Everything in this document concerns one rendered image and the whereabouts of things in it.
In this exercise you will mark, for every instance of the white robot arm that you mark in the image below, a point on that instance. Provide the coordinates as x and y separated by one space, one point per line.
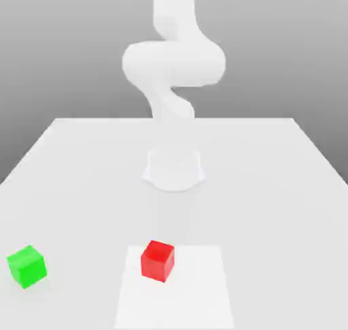
174 63

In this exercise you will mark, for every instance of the small red cube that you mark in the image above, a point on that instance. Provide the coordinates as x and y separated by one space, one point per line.
157 262

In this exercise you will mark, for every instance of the small green cube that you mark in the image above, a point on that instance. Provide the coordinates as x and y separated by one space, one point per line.
26 267

